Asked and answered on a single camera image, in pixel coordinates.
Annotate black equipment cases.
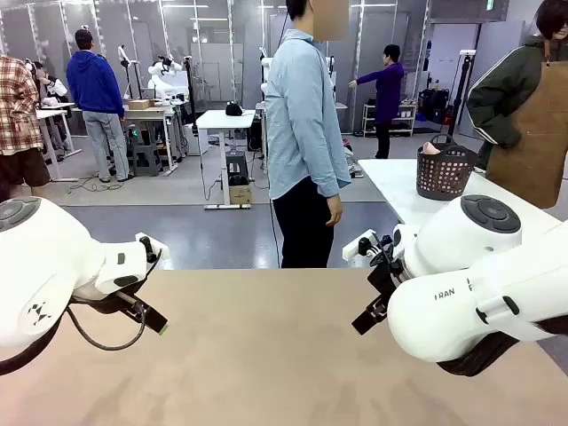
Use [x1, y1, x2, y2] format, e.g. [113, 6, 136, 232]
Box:
[418, 88, 452, 125]

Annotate black stool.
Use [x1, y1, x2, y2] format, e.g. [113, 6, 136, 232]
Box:
[225, 150, 250, 179]

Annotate person in brown apron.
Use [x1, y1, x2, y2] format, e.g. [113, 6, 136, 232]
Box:
[466, 0, 568, 210]

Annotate mannequin in plaid shirt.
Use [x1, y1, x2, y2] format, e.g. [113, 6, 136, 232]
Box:
[0, 53, 52, 201]

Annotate person's right hand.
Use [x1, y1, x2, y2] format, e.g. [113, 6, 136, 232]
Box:
[325, 194, 345, 228]

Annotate white desk with thin legs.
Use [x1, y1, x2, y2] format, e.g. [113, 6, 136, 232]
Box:
[35, 101, 83, 184]

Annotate gray robot workbench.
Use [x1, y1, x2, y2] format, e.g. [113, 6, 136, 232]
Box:
[123, 103, 188, 172]

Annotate person in light blue shirt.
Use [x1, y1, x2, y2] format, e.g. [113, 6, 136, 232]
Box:
[264, 0, 352, 270]

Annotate black tripod with white head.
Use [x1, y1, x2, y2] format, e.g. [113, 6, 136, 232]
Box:
[446, 49, 477, 137]

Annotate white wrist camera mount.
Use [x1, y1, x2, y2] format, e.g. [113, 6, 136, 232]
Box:
[342, 228, 394, 268]
[134, 231, 171, 264]

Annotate person's right forearm blue sleeve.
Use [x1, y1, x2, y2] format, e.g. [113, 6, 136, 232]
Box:
[310, 141, 352, 200]

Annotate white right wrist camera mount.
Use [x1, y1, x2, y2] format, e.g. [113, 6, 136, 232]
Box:
[342, 228, 394, 268]

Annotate heap of clothes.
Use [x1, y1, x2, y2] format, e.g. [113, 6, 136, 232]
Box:
[343, 138, 364, 179]

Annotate white shoe rack shelf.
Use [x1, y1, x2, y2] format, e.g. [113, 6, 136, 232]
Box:
[361, 102, 419, 138]

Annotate person in blue hoodie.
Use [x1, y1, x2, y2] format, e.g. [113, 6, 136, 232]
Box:
[66, 27, 135, 184]

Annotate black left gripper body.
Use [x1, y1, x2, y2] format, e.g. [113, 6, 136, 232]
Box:
[70, 288, 147, 319]

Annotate person in purple top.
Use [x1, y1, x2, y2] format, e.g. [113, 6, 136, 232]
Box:
[347, 43, 406, 161]

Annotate white standing desk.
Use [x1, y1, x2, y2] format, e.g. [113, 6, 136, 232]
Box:
[194, 108, 258, 211]

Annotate white table with rounded corners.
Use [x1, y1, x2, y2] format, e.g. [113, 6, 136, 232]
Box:
[357, 157, 563, 233]

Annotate small cardboard box with print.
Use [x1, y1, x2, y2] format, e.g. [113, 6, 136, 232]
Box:
[228, 184, 254, 206]

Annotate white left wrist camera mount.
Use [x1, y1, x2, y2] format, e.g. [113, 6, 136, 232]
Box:
[134, 231, 171, 264]

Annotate gray step stool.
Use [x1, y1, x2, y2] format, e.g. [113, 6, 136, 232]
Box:
[131, 142, 161, 178]

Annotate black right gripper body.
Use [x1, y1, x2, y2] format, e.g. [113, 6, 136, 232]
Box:
[367, 260, 409, 308]

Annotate dark perforated laundry basket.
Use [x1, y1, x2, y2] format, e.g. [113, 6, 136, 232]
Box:
[415, 133, 480, 202]

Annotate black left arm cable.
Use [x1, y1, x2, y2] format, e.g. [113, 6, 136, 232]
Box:
[65, 304, 148, 352]

